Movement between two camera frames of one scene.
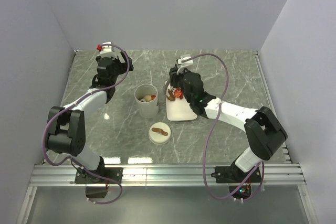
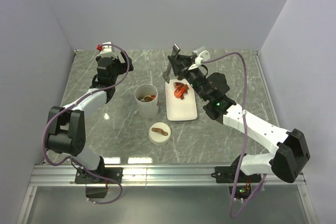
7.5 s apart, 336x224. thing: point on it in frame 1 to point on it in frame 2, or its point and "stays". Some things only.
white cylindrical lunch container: x=146 y=96 stays
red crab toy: x=178 y=93 stays
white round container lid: x=159 y=133 stays
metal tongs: x=165 y=89 to x=175 y=50
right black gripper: x=175 y=76 to x=178 y=67
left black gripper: x=122 y=65 stays
